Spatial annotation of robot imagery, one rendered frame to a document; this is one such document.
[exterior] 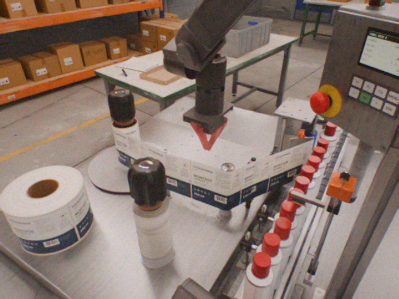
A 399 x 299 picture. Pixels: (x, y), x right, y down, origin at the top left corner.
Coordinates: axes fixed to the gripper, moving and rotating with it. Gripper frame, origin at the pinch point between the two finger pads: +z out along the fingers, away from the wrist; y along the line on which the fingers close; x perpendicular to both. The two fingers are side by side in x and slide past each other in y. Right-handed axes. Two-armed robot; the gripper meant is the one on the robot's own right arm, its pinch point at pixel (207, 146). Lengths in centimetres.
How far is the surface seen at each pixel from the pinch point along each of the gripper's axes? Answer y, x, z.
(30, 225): 26.1, -33.3, 20.7
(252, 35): -200, -71, 25
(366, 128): -1.5, 27.6, -13.0
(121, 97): -12.7, -37.9, 3.1
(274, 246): 8.6, 20.1, 10.6
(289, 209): -2.2, 19.7, 10.3
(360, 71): -3.9, 23.9, -20.6
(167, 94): -90, -80, 41
